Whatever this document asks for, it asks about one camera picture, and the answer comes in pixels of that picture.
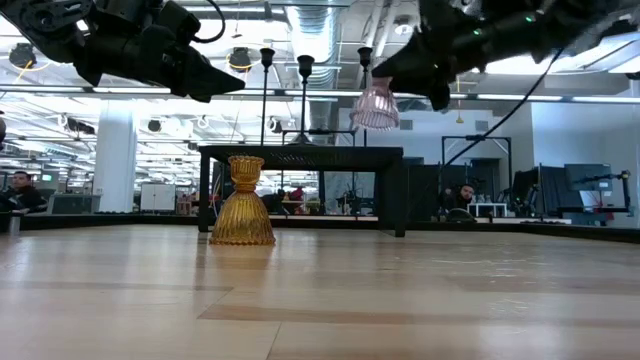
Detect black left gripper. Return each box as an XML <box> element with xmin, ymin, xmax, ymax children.
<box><xmin>74</xmin><ymin>24</ymin><xmax>246</xmax><ymax>104</ymax></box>

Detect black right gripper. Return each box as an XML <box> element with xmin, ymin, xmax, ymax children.
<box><xmin>372</xmin><ymin>0</ymin><xmax>489</xmax><ymax>112</ymax></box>

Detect pink ribbed glass candle holder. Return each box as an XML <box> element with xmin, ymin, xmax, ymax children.
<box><xmin>349</xmin><ymin>77</ymin><xmax>401</xmax><ymax>132</ymax></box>

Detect black perforated metal shelf riser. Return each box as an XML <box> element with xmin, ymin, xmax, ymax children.
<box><xmin>198</xmin><ymin>144</ymin><xmax>406</xmax><ymax>238</ymax></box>

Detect amber ribbed glass candle holder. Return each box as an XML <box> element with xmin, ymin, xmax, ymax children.
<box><xmin>208</xmin><ymin>155</ymin><xmax>277</xmax><ymax>246</ymax></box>

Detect black ceiling-hung device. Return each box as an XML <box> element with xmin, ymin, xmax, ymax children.
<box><xmin>229</xmin><ymin>47</ymin><xmax>253</xmax><ymax>72</ymax></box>
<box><xmin>8</xmin><ymin>43</ymin><xmax>37</xmax><ymax>70</ymax></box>

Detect white cabinet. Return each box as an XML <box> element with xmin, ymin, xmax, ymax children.
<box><xmin>139</xmin><ymin>183</ymin><xmax>177</xmax><ymax>212</ymax></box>

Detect small white table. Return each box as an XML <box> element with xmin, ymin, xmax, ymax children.
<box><xmin>467</xmin><ymin>202</ymin><xmax>509</xmax><ymax>218</ymax></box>

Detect grey box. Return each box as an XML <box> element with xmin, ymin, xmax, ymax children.
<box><xmin>49</xmin><ymin>193</ymin><xmax>101</xmax><ymax>215</ymax></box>

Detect black curtain panel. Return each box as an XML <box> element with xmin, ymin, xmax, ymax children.
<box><xmin>512</xmin><ymin>166</ymin><xmax>569</xmax><ymax>217</ymax></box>

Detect dark computer monitor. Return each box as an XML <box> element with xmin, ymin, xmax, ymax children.
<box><xmin>564</xmin><ymin>163</ymin><xmax>614</xmax><ymax>193</ymax></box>

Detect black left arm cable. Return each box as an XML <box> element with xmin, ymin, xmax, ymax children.
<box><xmin>192</xmin><ymin>0</ymin><xmax>227</xmax><ymax>44</ymax></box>

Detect yellow hanging cord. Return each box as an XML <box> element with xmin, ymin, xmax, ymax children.
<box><xmin>454</xmin><ymin>74</ymin><xmax>465</xmax><ymax>125</ymax></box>

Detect silver ventilation duct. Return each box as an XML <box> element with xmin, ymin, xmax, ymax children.
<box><xmin>284</xmin><ymin>4</ymin><xmax>342</xmax><ymax>132</ymax></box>

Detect black metal frame stand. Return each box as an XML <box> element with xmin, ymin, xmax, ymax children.
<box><xmin>441</xmin><ymin>134</ymin><xmax>513</xmax><ymax>204</ymax></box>

